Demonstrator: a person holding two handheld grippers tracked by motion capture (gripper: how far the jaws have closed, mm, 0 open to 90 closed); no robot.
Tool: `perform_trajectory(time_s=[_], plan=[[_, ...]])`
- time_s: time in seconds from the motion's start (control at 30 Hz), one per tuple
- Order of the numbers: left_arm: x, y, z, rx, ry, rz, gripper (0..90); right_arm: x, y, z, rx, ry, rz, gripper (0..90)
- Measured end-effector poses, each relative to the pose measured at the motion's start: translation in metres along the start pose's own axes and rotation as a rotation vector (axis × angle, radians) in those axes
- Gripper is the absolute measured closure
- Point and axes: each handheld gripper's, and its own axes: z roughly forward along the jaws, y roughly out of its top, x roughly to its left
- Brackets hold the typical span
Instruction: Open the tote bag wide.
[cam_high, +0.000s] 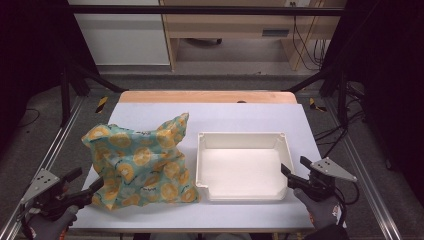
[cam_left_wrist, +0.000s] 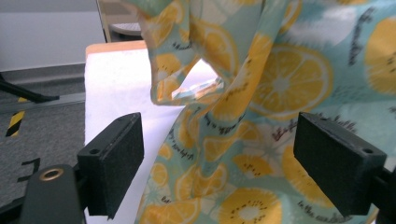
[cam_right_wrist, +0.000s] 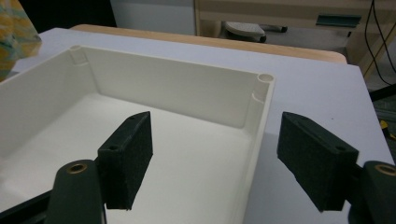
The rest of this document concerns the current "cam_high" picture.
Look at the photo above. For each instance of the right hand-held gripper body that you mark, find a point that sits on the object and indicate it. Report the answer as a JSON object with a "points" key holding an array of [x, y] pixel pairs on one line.
{"points": [[320, 183]]}

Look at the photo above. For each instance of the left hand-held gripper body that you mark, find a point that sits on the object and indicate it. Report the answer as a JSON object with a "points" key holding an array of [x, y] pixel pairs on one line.
{"points": [[41, 185]]}

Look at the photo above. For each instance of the white plastic tray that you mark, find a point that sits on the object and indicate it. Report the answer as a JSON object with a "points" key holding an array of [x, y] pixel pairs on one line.
{"points": [[241, 170]]}

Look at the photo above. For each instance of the teal bag with orange circles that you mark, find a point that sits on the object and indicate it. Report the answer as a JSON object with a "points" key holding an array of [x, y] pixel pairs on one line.
{"points": [[140, 163]]}

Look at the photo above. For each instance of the person's right hand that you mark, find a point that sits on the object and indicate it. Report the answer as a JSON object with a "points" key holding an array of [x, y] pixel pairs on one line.
{"points": [[320, 210]]}

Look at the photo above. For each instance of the person's left hand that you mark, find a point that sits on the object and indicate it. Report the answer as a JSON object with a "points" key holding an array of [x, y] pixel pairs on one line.
{"points": [[50, 226]]}

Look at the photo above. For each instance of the yellow black tape marker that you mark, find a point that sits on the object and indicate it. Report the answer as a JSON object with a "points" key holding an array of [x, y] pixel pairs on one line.
{"points": [[316, 105], [101, 104]]}

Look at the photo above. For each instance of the white cabinet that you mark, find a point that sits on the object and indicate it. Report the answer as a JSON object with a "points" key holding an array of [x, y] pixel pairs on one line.
{"points": [[123, 36]]}

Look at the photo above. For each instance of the wooden desk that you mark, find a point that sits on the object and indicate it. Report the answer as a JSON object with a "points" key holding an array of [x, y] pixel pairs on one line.
{"points": [[233, 25]]}

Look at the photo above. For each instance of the aluminium rail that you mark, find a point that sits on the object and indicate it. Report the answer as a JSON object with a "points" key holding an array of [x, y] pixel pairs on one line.
{"points": [[363, 173], [43, 166]]}

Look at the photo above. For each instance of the black metal frame strut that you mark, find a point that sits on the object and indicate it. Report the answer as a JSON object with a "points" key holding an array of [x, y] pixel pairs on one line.
{"points": [[80, 80], [328, 81]]}

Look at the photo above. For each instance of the black horizontal frame bar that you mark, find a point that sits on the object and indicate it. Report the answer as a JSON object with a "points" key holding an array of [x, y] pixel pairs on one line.
{"points": [[200, 10]]}

